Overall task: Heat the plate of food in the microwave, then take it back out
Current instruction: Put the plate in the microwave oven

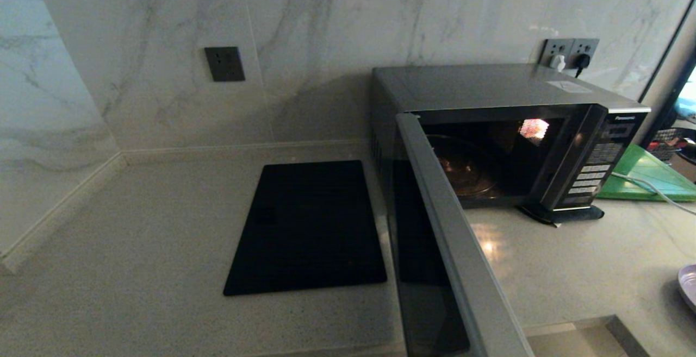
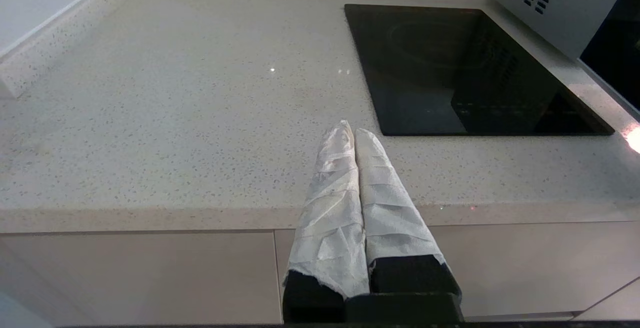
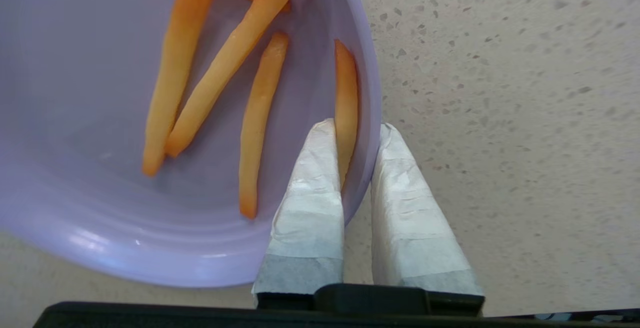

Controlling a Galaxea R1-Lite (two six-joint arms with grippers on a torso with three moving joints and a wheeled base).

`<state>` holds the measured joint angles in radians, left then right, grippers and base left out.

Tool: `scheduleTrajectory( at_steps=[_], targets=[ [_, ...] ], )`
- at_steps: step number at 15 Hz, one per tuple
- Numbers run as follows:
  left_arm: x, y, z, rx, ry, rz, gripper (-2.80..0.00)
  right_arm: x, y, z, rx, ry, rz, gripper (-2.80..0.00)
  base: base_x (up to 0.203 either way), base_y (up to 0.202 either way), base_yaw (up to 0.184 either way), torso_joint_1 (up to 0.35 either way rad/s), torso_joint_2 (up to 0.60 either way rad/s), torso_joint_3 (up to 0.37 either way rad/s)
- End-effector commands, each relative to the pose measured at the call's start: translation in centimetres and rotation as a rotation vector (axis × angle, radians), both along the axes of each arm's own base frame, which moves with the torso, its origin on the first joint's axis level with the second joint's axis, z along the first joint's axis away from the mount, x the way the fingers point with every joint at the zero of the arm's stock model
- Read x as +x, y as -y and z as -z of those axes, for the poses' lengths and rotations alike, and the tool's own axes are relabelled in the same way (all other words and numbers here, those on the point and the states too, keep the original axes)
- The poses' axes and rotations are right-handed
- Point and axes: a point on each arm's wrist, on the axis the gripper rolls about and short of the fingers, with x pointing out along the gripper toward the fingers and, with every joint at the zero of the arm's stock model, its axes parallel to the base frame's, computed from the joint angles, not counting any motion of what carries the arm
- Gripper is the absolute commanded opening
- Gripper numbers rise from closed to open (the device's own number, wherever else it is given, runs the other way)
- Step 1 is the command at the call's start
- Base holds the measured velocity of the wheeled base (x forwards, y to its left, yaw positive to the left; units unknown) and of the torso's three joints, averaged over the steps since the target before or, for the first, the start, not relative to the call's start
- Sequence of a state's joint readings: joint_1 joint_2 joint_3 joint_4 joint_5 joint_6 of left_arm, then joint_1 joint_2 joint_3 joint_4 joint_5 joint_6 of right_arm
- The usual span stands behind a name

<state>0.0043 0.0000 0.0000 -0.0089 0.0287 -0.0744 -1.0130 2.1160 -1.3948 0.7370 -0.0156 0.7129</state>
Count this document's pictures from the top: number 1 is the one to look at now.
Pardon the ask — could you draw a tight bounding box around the green cutting board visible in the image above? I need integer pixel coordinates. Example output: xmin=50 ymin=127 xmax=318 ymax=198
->
xmin=596 ymin=144 xmax=696 ymax=203

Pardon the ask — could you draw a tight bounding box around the black glass induction cooktop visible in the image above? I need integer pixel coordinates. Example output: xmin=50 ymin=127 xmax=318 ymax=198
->
xmin=223 ymin=160 xmax=388 ymax=297

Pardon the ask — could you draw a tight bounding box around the black glass microwave door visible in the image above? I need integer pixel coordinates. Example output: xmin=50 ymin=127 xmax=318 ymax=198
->
xmin=394 ymin=112 xmax=536 ymax=357

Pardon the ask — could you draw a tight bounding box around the silver Panasonic microwave oven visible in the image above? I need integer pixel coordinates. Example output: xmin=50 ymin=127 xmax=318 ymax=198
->
xmin=370 ymin=65 xmax=651 ymax=224

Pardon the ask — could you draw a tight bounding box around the black wire basket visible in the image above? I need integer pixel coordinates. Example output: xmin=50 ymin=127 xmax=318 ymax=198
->
xmin=646 ymin=128 xmax=696 ymax=163

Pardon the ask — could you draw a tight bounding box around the white power cable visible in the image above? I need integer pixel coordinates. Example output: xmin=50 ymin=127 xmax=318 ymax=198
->
xmin=610 ymin=171 xmax=696 ymax=216

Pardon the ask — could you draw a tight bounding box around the dark grey single wall socket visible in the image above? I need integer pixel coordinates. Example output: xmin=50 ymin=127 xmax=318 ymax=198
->
xmin=204 ymin=47 xmax=246 ymax=82

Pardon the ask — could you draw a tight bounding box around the dark pad under microwave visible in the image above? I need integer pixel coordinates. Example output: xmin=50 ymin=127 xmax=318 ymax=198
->
xmin=519 ymin=204 xmax=605 ymax=226

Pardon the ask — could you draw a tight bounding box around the grey double wall socket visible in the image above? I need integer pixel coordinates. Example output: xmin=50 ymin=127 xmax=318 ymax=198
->
xmin=538 ymin=39 xmax=599 ymax=73

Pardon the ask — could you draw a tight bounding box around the light purple plate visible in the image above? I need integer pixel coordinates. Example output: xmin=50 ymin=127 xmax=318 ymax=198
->
xmin=677 ymin=264 xmax=696 ymax=314

